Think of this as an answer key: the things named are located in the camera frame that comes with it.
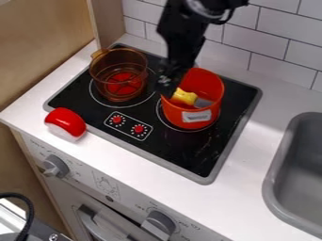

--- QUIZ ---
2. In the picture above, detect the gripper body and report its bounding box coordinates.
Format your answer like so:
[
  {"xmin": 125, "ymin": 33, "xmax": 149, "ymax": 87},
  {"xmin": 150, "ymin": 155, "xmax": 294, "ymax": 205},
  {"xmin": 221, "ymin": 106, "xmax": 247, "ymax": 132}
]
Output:
[{"xmin": 159, "ymin": 30, "xmax": 208, "ymax": 73}]

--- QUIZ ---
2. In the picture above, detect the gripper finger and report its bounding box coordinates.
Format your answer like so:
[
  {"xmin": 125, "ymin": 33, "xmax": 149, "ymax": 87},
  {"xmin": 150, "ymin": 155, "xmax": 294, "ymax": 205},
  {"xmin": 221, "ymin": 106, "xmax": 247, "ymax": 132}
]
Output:
[{"xmin": 156, "ymin": 64, "xmax": 186, "ymax": 98}]

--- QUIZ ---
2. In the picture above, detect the yellow handled toy knife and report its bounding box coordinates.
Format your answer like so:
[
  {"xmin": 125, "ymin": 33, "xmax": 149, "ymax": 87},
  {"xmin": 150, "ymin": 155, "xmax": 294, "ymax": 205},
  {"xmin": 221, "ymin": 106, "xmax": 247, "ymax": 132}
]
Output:
[{"xmin": 169, "ymin": 87, "xmax": 217, "ymax": 110}]

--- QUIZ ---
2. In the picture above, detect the red pot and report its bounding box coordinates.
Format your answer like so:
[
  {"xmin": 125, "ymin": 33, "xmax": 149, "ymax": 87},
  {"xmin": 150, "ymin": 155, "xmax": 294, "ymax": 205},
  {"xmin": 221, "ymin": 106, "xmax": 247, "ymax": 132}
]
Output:
[{"xmin": 159, "ymin": 67, "xmax": 227, "ymax": 131}]

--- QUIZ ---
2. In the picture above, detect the orange clear measuring cup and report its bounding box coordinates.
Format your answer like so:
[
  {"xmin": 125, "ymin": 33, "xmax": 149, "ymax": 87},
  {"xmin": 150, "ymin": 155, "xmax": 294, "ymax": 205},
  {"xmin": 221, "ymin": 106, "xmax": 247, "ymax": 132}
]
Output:
[{"xmin": 88, "ymin": 47, "xmax": 150, "ymax": 104}]

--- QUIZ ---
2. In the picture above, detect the toy stove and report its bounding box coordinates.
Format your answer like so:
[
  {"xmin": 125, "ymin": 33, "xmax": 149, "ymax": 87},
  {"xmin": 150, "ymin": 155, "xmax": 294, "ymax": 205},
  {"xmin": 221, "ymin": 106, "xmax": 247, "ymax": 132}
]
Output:
[{"xmin": 41, "ymin": 42, "xmax": 265, "ymax": 185}]

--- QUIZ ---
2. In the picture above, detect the red and white toy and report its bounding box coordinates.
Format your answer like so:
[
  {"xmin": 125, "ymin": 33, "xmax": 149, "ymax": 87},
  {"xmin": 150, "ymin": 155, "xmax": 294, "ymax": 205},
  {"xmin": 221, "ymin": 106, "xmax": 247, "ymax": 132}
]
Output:
[{"xmin": 42, "ymin": 106, "xmax": 89, "ymax": 139}]

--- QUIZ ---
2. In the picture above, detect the toy sink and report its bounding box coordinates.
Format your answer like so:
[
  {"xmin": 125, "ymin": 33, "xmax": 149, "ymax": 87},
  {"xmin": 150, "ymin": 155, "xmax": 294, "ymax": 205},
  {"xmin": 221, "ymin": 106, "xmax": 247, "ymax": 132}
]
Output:
[{"xmin": 261, "ymin": 111, "xmax": 322, "ymax": 240}]

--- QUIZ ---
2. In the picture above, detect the black cable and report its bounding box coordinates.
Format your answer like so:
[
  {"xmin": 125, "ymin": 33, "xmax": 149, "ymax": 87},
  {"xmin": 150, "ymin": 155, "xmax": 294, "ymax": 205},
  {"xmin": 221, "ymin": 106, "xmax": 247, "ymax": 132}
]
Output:
[{"xmin": 0, "ymin": 191, "xmax": 37, "ymax": 241}]

